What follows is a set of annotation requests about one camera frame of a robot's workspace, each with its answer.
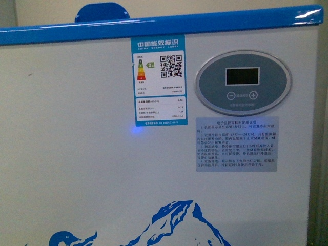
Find grey instruction sticker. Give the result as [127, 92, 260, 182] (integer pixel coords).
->
[196, 116, 279, 172]

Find oval grey control panel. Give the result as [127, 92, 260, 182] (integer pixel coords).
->
[195, 50, 292, 116]

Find glass sliding freezer lid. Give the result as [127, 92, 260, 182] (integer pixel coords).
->
[74, 2, 130, 23]

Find white blue chest freezer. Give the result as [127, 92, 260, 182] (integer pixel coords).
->
[1, 5, 324, 245]

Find blue energy efficiency label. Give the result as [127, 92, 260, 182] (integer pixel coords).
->
[131, 35, 188, 127]

